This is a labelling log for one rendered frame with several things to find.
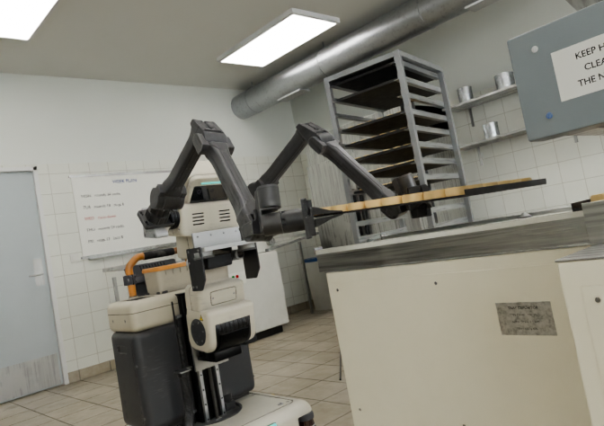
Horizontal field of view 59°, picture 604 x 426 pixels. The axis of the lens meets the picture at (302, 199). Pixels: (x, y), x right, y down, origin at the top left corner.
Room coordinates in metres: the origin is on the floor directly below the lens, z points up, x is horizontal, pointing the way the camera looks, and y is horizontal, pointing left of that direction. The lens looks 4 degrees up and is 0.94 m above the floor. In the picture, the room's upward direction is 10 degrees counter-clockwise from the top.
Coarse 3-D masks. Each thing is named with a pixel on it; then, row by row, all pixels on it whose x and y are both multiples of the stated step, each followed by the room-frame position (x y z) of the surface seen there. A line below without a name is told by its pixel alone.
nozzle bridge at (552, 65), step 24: (552, 24) 0.74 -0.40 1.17; (576, 24) 0.72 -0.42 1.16; (600, 24) 0.70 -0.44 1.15; (528, 48) 0.77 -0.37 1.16; (552, 48) 0.75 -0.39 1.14; (576, 48) 0.72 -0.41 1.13; (600, 48) 0.70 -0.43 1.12; (528, 72) 0.78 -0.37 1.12; (552, 72) 0.75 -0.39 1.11; (576, 72) 0.73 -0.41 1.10; (600, 72) 0.71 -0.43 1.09; (528, 96) 0.78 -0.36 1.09; (552, 96) 0.76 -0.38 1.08; (576, 96) 0.73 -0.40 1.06; (600, 96) 0.71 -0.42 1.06; (528, 120) 0.79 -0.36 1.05; (552, 120) 0.76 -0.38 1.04; (576, 120) 0.74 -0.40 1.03; (600, 120) 0.72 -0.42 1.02
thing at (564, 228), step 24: (552, 216) 0.98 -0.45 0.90; (576, 216) 0.95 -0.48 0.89; (384, 240) 1.28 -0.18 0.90; (408, 240) 1.23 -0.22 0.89; (432, 240) 1.18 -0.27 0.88; (456, 240) 1.14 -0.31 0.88; (480, 240) 1.10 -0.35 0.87; (504, 240) 1.06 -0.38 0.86; (528, 240) 1.02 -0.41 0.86; (552, 240) 0.99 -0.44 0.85; (576, 240) 0.96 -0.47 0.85; (336, 264) 1.41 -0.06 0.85; (360, 264) 1.35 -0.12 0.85; (384, 264) 1.29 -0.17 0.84
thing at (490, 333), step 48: (336, 288) 1.41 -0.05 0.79; (384, 288) 1.29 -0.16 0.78; (432, 288) 1.19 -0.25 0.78; (480, 288) 1.10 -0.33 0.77; (528, 288) 1.03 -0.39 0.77; (384, 336) 1.31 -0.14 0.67; (432, 336) 1.20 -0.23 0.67; (480, 336) 1.12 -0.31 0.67; (528, 336) 1.04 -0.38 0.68; (384, 384) 1.33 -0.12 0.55; (432, 384) 1.22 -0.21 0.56; (480, 384) 1.13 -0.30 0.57; (528, 384) 1.06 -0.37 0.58; (576, 384) 0.99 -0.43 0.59
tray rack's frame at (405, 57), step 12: (372, 60) 2.81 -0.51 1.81; (384, 60) 2.78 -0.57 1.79; (408, 60) 2.86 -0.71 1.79; (420, 60) 2.95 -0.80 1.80; (348, 72) 2.90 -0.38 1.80; (360, 72) 3.01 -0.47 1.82; (444, 84) 3.22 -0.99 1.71; (444, 96) 3.23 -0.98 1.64; (456, 132) 3.24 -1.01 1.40; (456, 144) 3.22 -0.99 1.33; (456, 156) 3.23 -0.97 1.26; (432, 204) 3.37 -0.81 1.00; (468, 204) 3.22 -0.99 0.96; (468, 216) 3.23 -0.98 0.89
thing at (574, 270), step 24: (576, 264) 0.77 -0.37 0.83; (600, 264) 0.75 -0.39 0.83; (576, 288) 0.78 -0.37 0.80; (600, 288) 0.75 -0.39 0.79; (576, 312) 0.78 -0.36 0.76; (600, 312) 0.76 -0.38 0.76; (576, 336) 0.79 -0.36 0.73; (600, 336) 0.76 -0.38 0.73; (600, 360) 0.77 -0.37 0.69; (600, 384) 0.78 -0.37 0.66; (600, 408) 0.78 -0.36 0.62
